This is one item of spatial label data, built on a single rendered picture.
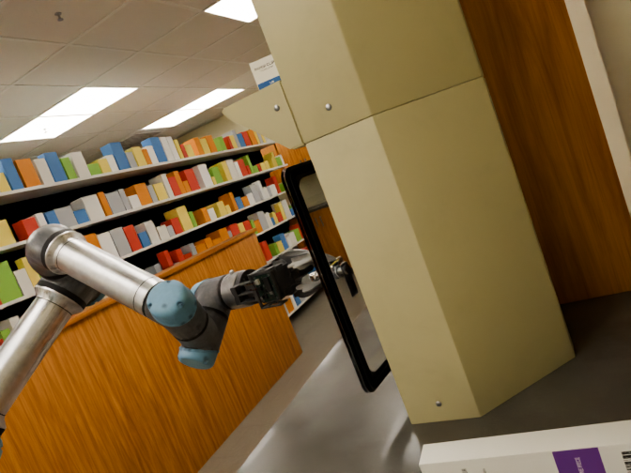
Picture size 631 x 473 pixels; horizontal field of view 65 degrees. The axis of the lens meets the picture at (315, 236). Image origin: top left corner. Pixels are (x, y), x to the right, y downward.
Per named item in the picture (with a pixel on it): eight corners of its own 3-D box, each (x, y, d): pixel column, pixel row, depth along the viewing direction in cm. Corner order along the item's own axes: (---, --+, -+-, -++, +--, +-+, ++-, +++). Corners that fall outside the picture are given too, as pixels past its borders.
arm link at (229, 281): (252, 299, 106) (238, 265, 105) (268, 297, 103) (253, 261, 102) (229, 314, 100) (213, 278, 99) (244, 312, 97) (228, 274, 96)
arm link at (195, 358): (161, 348, 92) (179, 296, 98) (184, 369, 101) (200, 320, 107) (199, 353, 90) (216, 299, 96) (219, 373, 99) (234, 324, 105)
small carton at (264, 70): (295, 90, 85) (283, 57, 85) (289, 87, 80) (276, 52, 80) (269, 101, 86) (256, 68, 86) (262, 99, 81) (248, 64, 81)
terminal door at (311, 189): (433, 317, 105) (368, 140, 101) (369, 397, 81) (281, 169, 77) (429, 317, 106) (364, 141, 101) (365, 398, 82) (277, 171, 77)
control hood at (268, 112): (368, 129, 101) (351, 83, 100) (304, 144, 73) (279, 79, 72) (320, 149, 107) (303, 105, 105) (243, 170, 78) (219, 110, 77)
